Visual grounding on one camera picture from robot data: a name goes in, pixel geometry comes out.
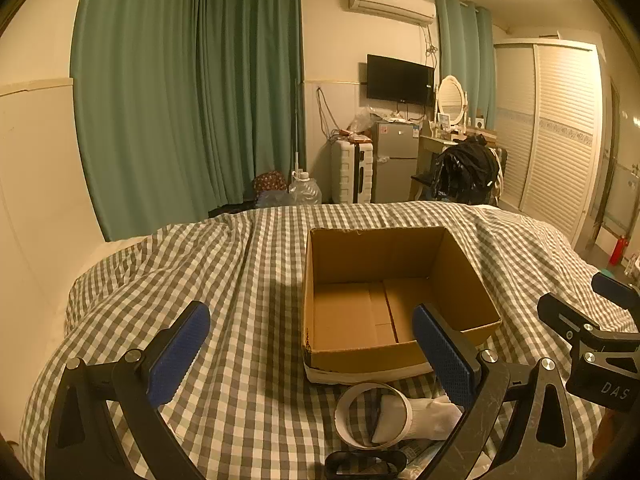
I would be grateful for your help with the clear water jug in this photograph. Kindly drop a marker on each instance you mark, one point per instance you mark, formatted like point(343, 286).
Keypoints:
point(304, 192)

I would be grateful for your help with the floral fabric bag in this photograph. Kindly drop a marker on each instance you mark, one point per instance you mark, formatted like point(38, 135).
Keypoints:
point(270, 181)

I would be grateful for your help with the black jacket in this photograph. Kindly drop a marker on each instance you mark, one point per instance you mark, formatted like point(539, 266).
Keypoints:
point(467, 165)

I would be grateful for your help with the small photo frame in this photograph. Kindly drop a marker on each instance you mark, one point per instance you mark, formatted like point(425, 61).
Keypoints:
point(443, 120)

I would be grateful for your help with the narrow green curtain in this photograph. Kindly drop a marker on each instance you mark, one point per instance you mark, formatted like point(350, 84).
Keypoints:
point(462, 60)

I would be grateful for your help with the brown cardboard box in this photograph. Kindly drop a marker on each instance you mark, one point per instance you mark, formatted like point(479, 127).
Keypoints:
point(360, 355)

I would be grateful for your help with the white sock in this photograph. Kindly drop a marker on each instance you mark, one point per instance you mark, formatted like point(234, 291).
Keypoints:
point(435, 417)

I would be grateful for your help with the small silver fridge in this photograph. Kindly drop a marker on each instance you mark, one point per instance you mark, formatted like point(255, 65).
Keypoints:
point(395, 165)

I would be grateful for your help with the white air conditioner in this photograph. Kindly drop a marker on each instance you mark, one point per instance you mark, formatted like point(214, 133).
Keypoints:
point(385, 2)

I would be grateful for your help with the dark wooden stool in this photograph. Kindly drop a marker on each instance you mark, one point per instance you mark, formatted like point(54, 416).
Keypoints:
point(420, 180)

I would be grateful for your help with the crumpled clear plastic bag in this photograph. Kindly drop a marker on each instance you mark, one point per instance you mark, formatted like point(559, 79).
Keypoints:
point(270, 199)

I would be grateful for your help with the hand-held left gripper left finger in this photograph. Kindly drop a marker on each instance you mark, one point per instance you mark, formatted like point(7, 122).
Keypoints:
point(180, 347)

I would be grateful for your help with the white oval mirror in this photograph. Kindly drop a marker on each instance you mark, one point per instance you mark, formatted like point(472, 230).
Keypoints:
point(450, 97)

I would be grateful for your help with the white ribbed suitcase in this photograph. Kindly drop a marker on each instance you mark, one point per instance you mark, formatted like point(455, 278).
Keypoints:
point(345, 172)

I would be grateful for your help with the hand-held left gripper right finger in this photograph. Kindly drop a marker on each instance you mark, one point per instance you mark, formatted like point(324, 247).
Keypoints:
point(445, 355)

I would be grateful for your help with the red fire extinguisher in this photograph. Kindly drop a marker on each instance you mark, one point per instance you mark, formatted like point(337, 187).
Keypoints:
point(617, 251)

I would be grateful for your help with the cream dressing table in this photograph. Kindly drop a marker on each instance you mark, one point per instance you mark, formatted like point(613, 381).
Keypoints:
point(430, 144)

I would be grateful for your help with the grey checked blanket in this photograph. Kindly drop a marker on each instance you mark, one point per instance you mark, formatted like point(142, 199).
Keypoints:
point(240, 270)

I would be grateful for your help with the wide green curtain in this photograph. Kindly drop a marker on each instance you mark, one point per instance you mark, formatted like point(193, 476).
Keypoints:
point(135, 110)

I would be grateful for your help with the white louvred wardrobe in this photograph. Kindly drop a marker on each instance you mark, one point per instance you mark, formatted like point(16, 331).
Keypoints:
point(555, 130)

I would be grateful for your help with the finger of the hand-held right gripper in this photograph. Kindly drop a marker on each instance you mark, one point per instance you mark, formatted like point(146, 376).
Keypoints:
point(617, 290)
point(562, 312)

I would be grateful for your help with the black wall television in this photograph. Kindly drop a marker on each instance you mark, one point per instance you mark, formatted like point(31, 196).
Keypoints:
point(397, 79)

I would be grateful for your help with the white tape roll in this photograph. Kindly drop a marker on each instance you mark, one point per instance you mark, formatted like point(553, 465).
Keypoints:
point(345, 430)

